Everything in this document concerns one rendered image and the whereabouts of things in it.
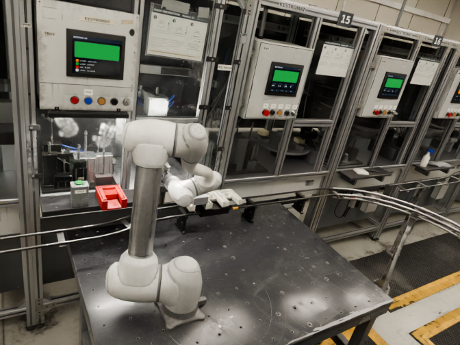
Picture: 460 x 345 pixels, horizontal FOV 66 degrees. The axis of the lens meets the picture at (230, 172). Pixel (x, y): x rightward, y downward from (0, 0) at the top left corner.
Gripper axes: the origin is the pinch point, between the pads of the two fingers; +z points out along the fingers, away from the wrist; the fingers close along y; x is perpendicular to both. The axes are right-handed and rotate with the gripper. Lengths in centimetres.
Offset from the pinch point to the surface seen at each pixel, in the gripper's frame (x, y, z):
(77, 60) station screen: 48, 60, -11
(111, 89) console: 32, 47, -8
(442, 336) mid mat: -195, -100, -114
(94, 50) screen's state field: 41, 65, -11
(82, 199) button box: 46, -6, -20
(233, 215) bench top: -51, -33, -15
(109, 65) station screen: 34, 59, -11
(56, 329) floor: 58, -101, -11
